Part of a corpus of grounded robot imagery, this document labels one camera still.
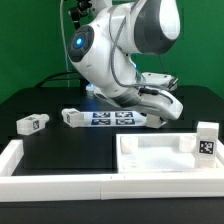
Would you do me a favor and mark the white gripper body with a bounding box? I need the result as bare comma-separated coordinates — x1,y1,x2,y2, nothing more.
132,90,183,120

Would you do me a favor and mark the white square table top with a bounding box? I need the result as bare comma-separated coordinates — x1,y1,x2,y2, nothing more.
116,133,224,173

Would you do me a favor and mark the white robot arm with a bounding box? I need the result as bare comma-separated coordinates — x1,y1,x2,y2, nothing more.
68,0,183,120

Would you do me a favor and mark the white sheet with markers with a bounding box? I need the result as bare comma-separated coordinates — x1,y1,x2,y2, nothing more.
84,111,146,127

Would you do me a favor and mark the white U-shaped fence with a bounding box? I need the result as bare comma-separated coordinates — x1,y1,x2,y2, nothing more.
0,140,224,202

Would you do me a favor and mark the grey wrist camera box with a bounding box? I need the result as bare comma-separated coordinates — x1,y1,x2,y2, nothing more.
140,72,178,91

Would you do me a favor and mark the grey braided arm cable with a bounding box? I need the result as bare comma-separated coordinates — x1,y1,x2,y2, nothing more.
108,6,168,98

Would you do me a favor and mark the black cable bundle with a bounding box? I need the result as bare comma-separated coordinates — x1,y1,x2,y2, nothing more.
34,0,92,89

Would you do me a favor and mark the white thin cable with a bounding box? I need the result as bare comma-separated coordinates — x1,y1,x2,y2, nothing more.
59,0,71,88

